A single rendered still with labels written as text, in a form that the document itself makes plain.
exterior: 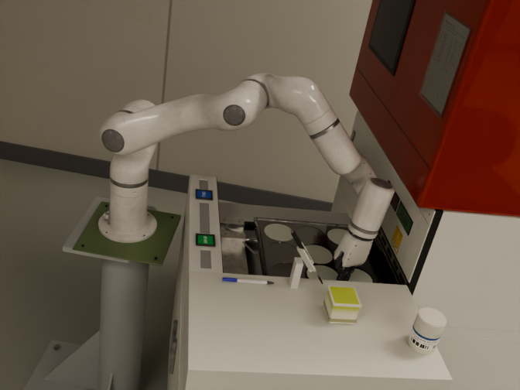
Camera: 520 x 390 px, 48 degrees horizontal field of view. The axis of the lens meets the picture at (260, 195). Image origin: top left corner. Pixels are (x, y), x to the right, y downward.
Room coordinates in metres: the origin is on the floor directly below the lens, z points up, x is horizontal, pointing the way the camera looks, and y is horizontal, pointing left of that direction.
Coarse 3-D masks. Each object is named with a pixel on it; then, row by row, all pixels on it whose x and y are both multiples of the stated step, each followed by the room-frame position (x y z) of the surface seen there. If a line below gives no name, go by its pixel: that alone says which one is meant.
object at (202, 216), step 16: (192, 176) 1.79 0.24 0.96; (208, 176) 1.81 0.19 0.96; (192, 192) 1.68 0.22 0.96; (192, 208) 1.58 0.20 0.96; (208, 208) 1.61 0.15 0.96; (192, 224) 1.49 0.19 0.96; (208, 224) 1.51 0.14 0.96; (192, 240) 1.41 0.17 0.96; (192, 256) 1.33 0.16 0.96; (208, 256) 1.35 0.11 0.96
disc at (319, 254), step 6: (306, 246) 1.58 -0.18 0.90; (312, 246) 1.59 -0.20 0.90; (318, 246) 1.59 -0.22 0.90; (312, 252) 1.55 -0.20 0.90; (318, 252) 1.56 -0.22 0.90; (324, 252) 1.56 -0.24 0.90; (312, 258) 1.52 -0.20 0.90; (318, 258) 1.52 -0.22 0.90; (324, 258) 1.53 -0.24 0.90; (330, 258) 1.54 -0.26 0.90
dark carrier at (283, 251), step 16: (288, 224) 1.69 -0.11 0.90; (304, 224) 1.71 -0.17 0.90; (272, 240) 1.58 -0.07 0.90; (304, 240) 1.61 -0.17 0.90; (320, 240) 1.63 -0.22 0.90; (272, 256) 1.49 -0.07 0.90; (288, 256) 1.51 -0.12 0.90; (272, 272) 1.41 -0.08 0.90; (288, 272) 1.42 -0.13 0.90; (304, 272) 1.44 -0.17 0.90; (368, 272) 1.50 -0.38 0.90
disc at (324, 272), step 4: (316, 268) 1.47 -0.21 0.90; (320, 268) 1.48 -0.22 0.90; (324, 268) 1.48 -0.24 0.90; (328, 268) 1.48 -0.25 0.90; (308, 272) 1.44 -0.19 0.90; (312, 272) 1.45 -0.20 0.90; (320, 272) 1.45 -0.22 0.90; (324, 272) 1.46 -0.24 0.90; (328, 272) 1.46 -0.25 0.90; (332, 272) 1.46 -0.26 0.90; (336, 272) 1.47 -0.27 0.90; (308, 276) 1.42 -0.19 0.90; (312, 276) 1.43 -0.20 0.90; (316, 276) 1.43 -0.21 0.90; (320, 276) 1.43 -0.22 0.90; (324, 276) 1.44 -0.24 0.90; (328, 276) 1.44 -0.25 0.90; (332, 276) 1.44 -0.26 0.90; (336, 276) 1.45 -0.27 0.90
